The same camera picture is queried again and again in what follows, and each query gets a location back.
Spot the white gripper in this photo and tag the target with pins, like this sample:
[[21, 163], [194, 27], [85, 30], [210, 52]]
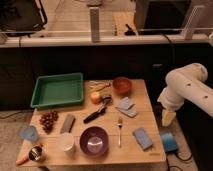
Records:
[[167, 117]]

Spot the silver metal fork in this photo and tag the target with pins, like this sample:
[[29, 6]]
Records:
[[119, 124]]

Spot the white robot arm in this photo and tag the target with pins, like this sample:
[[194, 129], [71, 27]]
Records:
[[185, 83]]

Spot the blue device on floor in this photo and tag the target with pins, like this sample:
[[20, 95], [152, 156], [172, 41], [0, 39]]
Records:
[[169, 142]]

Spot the blue sponge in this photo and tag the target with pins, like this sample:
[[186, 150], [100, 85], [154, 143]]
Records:
[[142, 138]]

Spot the grey folded cloth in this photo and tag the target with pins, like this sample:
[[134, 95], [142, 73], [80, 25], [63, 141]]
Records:
[[125, 106]]

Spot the brown wooden bowl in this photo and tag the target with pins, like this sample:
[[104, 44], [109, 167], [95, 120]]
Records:
[[122, 85]]

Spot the orange apple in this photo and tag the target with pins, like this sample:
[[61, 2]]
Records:
[[95, 97]]

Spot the yellow banana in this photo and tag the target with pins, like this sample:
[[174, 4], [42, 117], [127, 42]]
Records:
[[98, 86]]

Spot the purple bowl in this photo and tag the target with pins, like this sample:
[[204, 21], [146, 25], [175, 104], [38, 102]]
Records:
[[94, 141]]

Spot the grey sponge block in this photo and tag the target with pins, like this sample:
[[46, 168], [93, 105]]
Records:
[[67, 124]]

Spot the black monitor right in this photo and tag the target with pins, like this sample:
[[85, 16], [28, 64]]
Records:
[[160, 16]]

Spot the black monitor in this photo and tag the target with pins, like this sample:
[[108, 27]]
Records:
[[160, 16], [22, 17]]

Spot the white cup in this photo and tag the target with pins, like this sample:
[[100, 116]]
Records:
[[67, 143]]

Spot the wooden board background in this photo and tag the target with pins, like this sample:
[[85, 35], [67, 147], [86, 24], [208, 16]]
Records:
[[124, 22]]

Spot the green plastic tray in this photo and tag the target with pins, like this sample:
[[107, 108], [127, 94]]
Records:
[[58, 91]]

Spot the bunch of red grapes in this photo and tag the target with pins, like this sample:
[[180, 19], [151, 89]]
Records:
[[47, 121]]

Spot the blue plastic cup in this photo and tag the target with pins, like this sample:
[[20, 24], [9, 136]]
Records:
[[30, 134]]

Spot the orange carrot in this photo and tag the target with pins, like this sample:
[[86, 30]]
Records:
[[25, 158]]

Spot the black monitor left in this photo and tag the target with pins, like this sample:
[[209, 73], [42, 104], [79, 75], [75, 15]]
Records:
[[22, 17]]

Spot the black handled peeler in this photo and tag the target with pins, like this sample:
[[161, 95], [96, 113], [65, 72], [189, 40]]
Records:
[[106, 101]]

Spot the white angled bracket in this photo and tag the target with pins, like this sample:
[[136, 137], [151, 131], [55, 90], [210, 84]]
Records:
[[192, 22]]

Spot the white vertical post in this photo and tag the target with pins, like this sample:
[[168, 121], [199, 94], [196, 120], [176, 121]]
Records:
[[94, 23]]

